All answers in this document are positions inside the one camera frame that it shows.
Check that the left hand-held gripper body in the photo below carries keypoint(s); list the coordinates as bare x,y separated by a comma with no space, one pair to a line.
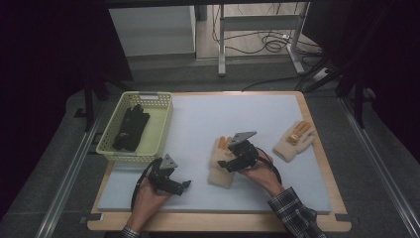
163,178

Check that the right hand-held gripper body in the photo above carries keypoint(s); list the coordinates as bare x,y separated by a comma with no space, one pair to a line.
244,153

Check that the beige glove with orange fingertips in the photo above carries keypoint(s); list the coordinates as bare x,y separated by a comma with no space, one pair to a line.
219,172
294,140

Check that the pale yellow plastic basket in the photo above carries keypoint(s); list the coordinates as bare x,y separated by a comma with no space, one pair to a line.
155,132

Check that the plain black glove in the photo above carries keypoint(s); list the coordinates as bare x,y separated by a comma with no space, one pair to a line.
117,144

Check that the black glove with small print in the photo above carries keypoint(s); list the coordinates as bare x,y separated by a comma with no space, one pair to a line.
133,125

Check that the person's right hand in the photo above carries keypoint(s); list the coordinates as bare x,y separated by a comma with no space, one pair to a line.
262,175

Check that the person's left hand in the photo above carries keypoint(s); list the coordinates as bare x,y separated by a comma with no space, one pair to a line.
148,205

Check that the white foam mat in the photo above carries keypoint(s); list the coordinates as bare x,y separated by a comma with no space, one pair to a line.
198,132

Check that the person's left plaid sleeve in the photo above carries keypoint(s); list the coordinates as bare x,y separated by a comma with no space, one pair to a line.
129,232

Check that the person's plaid sleeve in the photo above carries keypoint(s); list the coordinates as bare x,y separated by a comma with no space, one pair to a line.
129,232
297,214

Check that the person's right plaid sleeve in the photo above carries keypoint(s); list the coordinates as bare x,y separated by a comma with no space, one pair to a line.
297,214

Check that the black stand leg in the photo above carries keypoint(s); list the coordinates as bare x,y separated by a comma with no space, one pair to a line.
359,105
89,105

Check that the white power strip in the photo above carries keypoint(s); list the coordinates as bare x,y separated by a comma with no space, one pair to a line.
320,74

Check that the white metal stand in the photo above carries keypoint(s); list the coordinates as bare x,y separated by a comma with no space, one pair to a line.
261,23

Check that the white cabinet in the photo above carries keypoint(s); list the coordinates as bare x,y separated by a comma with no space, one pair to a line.
152,31

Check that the aluminium rail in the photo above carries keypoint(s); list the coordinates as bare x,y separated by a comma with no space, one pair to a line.
379,165
69,178

